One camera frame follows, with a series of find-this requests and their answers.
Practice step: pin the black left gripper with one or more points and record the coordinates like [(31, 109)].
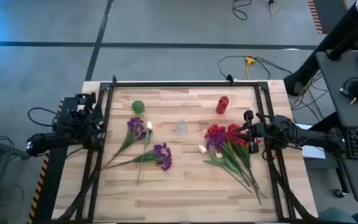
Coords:
[(84, 119)]

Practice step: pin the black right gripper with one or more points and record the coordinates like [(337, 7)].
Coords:
[(256, 130)]

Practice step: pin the red flower bunch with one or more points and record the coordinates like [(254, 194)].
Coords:
[(242, 142), (233, 129), (215, 130)]

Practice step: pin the cream tulip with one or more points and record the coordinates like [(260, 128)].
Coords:
[(149, 125), (202, 148), (218, 155)]

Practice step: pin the red ribbed glass vase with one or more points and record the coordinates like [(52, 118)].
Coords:
[(222, 105)]

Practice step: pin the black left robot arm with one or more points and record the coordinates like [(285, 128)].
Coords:
[(51, 141)]

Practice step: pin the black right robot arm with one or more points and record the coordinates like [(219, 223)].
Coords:
[(309, 135)]

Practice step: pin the green glass vase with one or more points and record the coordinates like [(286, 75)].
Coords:
[(138, 107)]

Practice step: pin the clear ribbed glass vase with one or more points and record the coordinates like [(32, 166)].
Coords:
[(181, 128)]

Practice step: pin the white paper sheet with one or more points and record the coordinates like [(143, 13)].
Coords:
[(314, 152)]

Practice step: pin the yellow black hazard strip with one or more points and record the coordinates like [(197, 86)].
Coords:
[(38, 186)]

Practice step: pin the grey metal stand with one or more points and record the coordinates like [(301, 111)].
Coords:
[(2, 148)]

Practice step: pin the grey desk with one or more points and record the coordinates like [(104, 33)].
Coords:
[(337, 102)]

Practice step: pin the black caster wheel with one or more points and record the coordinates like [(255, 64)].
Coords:
[(339, 193)]

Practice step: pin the black tower fan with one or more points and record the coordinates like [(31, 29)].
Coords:
[(328, 43)]

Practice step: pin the orange black hazard strip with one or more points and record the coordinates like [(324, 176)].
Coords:
[(315, 17)]

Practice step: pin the dark floor mat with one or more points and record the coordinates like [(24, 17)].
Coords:
[(331, 15)]

